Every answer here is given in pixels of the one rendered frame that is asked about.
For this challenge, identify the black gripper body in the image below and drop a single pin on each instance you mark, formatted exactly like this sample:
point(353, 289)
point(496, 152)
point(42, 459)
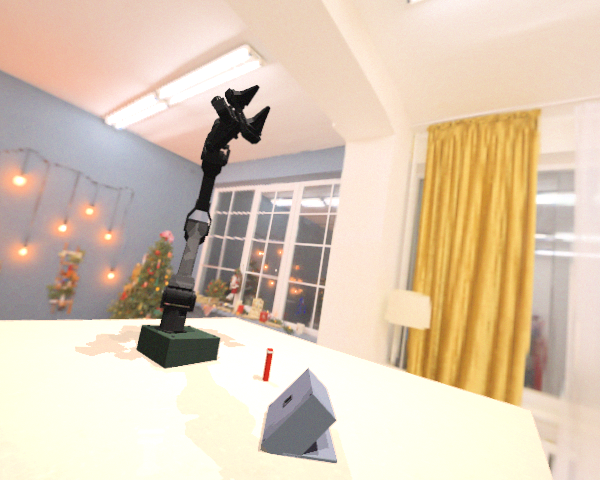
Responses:
point(238, 113)

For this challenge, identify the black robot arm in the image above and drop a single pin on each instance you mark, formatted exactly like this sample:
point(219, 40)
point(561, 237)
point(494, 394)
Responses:
point(181, 285)

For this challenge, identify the red peg with grey band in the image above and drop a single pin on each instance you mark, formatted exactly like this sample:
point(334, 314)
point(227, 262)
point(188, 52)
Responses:
point(267, 364)

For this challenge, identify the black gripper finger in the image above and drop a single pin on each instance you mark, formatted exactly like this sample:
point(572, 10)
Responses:
point(246, 96)
point(256, 123)

